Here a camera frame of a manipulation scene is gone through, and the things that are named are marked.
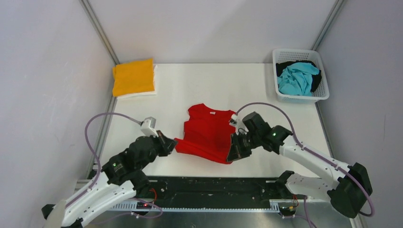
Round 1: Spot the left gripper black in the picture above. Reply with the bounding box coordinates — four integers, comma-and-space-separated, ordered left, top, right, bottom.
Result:
137, 129, 178, 170

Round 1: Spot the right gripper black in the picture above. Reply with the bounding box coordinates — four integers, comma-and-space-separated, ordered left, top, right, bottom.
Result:
227, 132, 261, 162

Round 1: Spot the red t-shirt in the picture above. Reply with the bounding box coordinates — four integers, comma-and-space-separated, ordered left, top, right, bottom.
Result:
175, 104, 235, 164

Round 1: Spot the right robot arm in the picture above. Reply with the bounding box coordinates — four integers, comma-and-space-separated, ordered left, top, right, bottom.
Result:
226, 112, 373, 219

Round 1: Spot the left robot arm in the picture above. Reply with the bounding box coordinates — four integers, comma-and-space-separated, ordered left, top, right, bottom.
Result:
42, 130, 178, 228

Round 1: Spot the folded white t-shirt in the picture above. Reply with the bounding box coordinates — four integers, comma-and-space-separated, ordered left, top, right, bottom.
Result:
116, 64, 158, 100

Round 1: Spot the left controller board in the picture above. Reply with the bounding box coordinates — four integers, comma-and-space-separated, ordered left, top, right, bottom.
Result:
136, 201, 153, 210

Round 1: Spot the controller board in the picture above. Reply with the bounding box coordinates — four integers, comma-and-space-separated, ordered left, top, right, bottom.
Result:
136, 201, 153, 210
278, 206, 297, 217

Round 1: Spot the folded orange t-shirt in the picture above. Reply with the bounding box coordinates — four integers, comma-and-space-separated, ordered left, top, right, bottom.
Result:
112, 58, 155, 97

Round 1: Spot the right controller board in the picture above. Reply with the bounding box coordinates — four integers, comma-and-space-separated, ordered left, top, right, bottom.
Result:
278, 206, 297, 217

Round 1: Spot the light blue t-shirt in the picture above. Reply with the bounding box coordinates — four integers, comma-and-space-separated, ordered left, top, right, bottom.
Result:
277, 61, 320, 97

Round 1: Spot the white plastic basket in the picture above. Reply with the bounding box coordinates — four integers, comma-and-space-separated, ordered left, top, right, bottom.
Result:
272, 48, 329, 104

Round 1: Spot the black t-shirt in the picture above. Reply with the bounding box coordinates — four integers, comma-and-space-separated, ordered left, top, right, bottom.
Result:
276, 60, 322, 94

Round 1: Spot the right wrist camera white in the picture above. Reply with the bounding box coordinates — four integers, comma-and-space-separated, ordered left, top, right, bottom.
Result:
229, 114, 248, 134

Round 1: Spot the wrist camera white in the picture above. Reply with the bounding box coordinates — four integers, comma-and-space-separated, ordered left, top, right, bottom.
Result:
140, 117, 157, 136
229, 114, 248, 134

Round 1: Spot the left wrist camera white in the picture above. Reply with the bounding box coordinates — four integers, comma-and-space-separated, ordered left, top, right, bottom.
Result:
140, 117, 157, 136

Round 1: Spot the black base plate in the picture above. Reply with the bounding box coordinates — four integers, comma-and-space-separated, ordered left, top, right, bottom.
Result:
136, 176, 293, 210

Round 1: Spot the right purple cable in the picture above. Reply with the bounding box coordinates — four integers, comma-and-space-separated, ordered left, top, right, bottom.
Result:
236, 102, 376, 227

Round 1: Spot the aluminium frame rail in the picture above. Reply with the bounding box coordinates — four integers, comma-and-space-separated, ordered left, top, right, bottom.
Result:
72, 179, 358, 212

